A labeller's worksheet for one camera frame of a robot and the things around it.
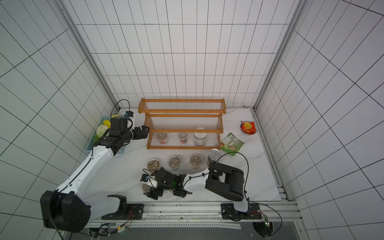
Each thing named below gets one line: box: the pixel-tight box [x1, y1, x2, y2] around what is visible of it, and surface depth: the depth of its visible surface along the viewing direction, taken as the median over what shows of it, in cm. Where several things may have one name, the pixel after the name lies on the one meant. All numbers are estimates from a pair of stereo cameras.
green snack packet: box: [220, 132, 245, 156], surface depth 99 cm
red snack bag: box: [240, 121, 256, 135], surface depth 102 cm
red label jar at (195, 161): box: [190, 154, 203, 169], surface depth 87 cm
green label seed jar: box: [169, 156, 181, 171], surface depth 86 cm
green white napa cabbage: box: [94, 124, 109, 142], surface depth 97 cm
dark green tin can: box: [207, 148, 222, 168], surface depth 83 cm
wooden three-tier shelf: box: [138, 98, 227, 150], surface depth 99 cm
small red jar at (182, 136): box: [178, 132, 188, 144], surface depth 96 cm
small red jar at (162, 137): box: [156, 132, 168, 145], surface depth 97 cm
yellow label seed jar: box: [147, 158, 160, 172], surface depth 85 cm
